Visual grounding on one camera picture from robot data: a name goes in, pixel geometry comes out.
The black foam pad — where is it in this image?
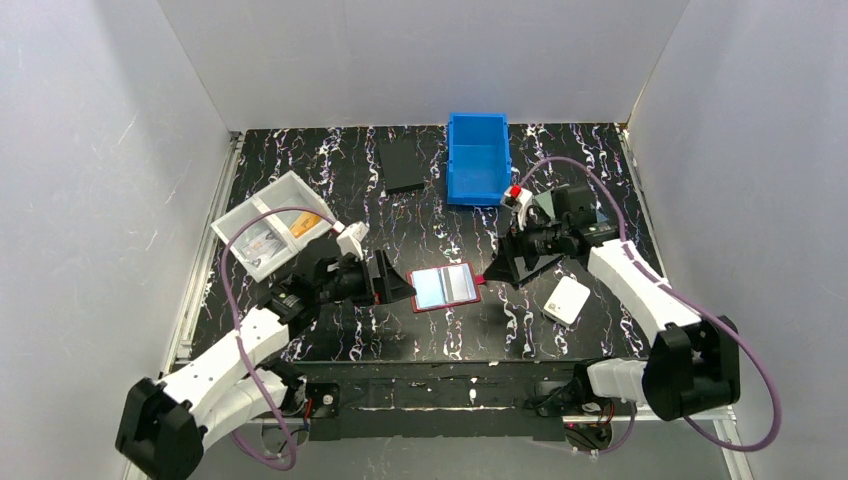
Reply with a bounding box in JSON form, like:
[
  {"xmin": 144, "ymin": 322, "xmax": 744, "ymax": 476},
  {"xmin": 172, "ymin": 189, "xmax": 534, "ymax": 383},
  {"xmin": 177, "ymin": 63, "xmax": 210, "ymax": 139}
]
[{"xmin": 377, "ymin": 140, "xmax": 425, "ymax": 195}]

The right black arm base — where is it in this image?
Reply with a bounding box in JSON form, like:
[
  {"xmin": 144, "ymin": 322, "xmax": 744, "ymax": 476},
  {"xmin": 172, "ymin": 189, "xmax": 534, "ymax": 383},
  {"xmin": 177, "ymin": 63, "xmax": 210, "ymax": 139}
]
[{"xmin": 521, "ymin": 380, "xmax": 638, "ymax": 458}]

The green card holder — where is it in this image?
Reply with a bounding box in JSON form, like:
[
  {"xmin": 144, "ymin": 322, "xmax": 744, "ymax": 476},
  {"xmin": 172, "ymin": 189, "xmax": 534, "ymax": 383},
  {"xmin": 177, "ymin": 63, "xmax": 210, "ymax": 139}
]
[{"xmin": 533, "ymin": 190, "xmax": 557, "ymax": 220}]

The blue plastic bin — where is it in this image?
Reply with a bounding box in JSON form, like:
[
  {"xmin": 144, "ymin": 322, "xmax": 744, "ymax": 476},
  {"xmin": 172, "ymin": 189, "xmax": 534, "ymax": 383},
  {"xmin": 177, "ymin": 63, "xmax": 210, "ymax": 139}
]
[{"xmin": 446, "ymin": 112, "xmax": 512, "ymax": 207}]

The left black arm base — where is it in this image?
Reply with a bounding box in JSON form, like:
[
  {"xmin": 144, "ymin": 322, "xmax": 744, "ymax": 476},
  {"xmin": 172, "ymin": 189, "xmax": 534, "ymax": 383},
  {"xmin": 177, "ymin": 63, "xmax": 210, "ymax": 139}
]
[{"xmin": 280, "ymin": 380, "xmax": 341, "ymax": 421}]

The white divided tray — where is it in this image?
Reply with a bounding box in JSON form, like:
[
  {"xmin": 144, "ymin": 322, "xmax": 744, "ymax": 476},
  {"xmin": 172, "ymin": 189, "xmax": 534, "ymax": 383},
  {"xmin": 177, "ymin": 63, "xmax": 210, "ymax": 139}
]
[{"xmin": 212, "ymin": 171, "xmax": 336, "ymax": 281}]

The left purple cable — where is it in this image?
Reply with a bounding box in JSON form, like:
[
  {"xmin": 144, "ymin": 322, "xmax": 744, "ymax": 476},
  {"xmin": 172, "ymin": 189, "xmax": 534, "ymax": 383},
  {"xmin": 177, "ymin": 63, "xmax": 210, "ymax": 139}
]
[{"xmin": 219, "ymin": 206, "xmax": 346, "ymax": 473}]

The red card holder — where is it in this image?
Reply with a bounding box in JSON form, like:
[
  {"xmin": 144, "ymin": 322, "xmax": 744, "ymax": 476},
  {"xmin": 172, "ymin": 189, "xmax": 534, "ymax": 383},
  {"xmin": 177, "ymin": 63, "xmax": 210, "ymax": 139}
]
[{"xmin": 407, "ymin": 262, "xmax": 482, "ymax": 313}]

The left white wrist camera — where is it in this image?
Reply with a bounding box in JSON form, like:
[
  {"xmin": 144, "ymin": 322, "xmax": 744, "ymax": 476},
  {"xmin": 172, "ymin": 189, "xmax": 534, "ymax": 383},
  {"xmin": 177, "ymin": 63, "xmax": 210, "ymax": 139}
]
[{"xmin": 332, "ymin": 221, "xmax": 369, "ymax": 260}]

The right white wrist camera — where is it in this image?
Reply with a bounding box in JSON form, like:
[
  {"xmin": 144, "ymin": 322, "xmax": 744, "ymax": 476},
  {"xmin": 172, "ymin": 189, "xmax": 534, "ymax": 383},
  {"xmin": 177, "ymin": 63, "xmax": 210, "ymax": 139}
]
[{"xmin": 500, "ymin": 185, "xmax": 533, "ymax": 231}]

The grey patterned credit card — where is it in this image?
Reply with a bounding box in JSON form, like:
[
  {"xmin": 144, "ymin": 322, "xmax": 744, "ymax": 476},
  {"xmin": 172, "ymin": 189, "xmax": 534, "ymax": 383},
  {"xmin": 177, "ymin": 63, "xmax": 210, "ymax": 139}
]
[{"xmin": 242, "ymin": 230, "xmax": 286, "ymax": 265}]

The white card holder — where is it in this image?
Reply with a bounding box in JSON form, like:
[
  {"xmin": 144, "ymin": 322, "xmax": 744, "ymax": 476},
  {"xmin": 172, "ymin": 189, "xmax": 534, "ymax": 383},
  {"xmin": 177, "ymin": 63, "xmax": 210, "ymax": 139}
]
[{"xmin": 543, "ymin": 276, "xmax": 590, "ymax": 326}]

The black notebook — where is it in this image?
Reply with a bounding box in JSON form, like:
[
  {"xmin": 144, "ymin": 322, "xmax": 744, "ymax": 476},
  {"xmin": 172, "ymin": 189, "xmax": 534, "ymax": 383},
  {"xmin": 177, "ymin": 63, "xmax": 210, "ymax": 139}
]
[{"xmin": 512, "ymin": 255, "xmax": 562, "ymax": 289}]

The orange credit card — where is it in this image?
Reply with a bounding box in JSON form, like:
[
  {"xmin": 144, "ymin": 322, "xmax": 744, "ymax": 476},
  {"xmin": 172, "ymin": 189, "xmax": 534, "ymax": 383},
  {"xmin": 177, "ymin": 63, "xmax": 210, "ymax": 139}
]
[{"xmin": 289, "ymin": 212, "xmax": 323, "ymax": 238}]

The aluminium frame rail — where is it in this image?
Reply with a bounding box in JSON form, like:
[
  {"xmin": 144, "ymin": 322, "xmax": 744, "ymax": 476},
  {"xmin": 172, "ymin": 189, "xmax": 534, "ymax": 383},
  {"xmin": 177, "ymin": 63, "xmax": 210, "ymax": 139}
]
[{"xmin": 122, "ymin": 377, "xmax": 757, "ymax": 480}]

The purple cable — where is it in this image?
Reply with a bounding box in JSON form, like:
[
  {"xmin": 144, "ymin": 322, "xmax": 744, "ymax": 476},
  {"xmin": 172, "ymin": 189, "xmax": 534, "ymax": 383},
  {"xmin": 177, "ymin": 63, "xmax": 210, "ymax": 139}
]
[
  {"xmin": 219, "ymin": 206, "xmax": 346, "ymax": 473},
  {"xmin": 519, "ymin": 156, "xmax": 783, "ymax": 458}
]

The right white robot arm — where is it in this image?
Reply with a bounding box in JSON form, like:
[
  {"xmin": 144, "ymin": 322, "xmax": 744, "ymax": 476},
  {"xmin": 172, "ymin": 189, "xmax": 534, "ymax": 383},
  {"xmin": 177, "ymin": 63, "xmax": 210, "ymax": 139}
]
[{"xmin": 482, "ymin": 185, "xmax": 741, "ymax": 421}]

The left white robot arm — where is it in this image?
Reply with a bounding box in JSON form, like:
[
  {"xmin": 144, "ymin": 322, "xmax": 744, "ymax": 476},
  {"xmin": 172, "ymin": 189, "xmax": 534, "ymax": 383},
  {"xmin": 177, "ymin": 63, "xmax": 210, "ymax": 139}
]
[{"xmin": 115, "ymin": 250, "xmax": 416, "ymax": 479}]

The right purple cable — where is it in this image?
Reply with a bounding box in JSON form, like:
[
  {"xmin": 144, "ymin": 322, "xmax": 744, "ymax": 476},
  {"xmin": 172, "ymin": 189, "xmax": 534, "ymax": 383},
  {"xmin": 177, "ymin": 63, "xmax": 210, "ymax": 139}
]
[{"xmin": 519, "ymin": 156, "xmax": 783, "ymax": 458}]

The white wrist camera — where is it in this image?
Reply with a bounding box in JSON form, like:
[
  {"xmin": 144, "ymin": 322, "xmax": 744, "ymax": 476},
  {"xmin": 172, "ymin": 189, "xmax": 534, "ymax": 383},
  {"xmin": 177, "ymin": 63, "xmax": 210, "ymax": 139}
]
[
  {"xmin": 332, "ymin": 221, "xmax": 369, "ymax": 260},
  {"xmin": 500, "ymin": 185, "xmax": 533, "ymax": 231}
]

